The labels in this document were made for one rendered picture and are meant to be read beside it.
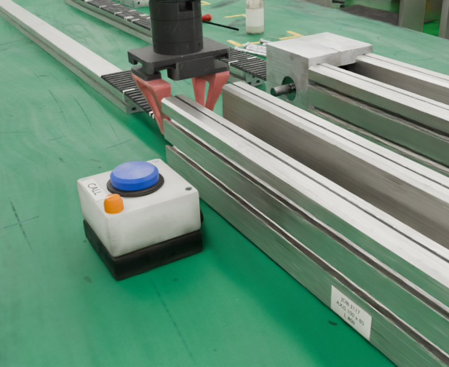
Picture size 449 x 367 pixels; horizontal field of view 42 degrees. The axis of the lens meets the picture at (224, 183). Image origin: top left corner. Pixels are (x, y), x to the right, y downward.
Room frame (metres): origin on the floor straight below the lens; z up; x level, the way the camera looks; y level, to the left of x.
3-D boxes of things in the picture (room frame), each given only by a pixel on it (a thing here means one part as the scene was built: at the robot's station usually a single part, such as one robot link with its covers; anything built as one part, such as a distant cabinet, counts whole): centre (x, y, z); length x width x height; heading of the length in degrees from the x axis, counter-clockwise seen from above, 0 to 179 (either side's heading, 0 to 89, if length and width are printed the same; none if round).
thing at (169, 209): (0.44, 0.07, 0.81); 0.10 x 0.08 x 0.06; 119
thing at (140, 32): (1.29, 0.18, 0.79); 0.96 x 0.04 x 0.03; 29
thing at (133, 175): (0.43, 0.07, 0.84); 0.04 x 0.04 x 0.02
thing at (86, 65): (1.20, 0.35, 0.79); 0.96 x 0.04 x 0.03; 29
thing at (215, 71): (0.66, 0.03, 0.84); 0.07 x 0.07 x 0.09; 29
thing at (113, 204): (0.39, 0.09, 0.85); 0.02 x 0.02 x 0.01
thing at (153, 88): (0.65, 0.06, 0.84); 0.07 x 0.07 x 0.09; 29
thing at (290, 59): (0.73, -0.12, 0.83); 0.12 x 0.09 x 0.10; 119
